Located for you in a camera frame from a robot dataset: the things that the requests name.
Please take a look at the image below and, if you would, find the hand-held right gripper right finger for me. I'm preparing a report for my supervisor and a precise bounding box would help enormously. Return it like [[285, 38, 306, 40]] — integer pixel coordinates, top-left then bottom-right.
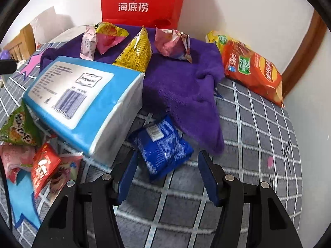
[[197, 150, 303, 248]]

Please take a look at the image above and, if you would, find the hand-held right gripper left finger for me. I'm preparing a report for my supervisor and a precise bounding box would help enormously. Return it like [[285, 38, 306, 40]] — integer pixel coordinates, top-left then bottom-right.
[[31, 150, 139, 248]]

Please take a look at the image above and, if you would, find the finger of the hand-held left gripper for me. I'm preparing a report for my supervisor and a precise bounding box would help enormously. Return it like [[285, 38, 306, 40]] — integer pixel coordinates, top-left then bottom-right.
[[0, 59, 16, 74]]

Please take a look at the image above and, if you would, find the blue snack packet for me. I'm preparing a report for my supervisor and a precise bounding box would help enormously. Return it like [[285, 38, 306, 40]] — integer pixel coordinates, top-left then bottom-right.
[[128, 115, 194, 181]]

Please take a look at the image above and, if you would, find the green snack packet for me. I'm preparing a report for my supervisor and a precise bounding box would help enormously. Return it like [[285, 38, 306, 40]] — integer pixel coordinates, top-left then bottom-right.
[[0, 103, 46, 148]]

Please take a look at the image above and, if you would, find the red snack packet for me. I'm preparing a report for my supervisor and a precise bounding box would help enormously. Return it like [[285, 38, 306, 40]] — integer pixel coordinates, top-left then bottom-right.
[[31, 142, 61, 198]]

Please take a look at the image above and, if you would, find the pale pink snack packet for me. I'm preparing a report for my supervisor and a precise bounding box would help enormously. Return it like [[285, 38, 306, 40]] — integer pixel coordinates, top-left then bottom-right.
[[80, 24, 98, 61]]

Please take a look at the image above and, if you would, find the pink strawberry snack packet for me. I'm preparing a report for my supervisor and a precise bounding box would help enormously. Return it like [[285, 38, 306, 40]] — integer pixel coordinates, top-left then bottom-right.
[[0, 145, 37, 184]]

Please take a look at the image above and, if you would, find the yellow and pink snack packet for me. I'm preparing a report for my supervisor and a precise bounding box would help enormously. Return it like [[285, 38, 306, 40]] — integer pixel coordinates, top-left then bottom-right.
[[94, 22, 130, 55]]

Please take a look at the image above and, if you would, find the yellow triangular snack packet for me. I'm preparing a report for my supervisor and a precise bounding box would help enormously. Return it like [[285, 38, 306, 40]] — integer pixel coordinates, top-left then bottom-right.
[[112, 26, 153, 73]]

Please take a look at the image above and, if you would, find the pink cartoon snack packet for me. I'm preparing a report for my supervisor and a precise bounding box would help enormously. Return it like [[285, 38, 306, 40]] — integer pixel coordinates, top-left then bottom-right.
[[154, 25, 194, 64]]

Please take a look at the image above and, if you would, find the grey checked bedsheet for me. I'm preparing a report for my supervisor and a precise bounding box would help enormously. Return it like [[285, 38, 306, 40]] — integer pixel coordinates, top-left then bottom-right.
[[0, 41, 303, 248]]

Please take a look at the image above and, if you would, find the white plastic bag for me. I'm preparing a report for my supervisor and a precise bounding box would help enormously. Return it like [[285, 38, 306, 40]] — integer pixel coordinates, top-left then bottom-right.
[[30, 5, 74, 44]]

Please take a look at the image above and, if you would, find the white printed pillow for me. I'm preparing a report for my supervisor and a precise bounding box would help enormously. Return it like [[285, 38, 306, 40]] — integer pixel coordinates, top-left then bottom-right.
[[49, 24, 88, 43]]

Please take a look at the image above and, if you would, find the blue tissue pack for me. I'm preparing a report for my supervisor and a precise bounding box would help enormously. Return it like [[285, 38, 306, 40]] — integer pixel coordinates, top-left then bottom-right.
[[22, 55, 145, 167]]

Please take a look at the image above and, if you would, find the purple towel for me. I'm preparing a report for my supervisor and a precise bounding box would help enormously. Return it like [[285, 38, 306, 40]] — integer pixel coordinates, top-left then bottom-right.
[[39, 24, 225, 155]]

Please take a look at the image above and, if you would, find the orange chip bag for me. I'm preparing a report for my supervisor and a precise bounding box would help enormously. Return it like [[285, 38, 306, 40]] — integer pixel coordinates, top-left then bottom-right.
[[221, 40, 285, 108]]

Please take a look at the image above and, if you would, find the yellow chip bag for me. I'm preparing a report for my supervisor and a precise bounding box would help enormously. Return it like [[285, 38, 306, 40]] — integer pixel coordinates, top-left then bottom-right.
[[205, 30, 249, 55]]

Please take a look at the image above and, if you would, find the red paper bag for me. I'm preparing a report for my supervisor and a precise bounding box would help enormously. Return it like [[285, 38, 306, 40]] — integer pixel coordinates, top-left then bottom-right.
[[100, 0, 189, 30]]

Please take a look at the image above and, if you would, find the brown door frame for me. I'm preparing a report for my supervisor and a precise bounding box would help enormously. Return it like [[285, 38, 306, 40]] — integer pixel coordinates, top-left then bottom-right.
[[281, 9, 329, 101]]

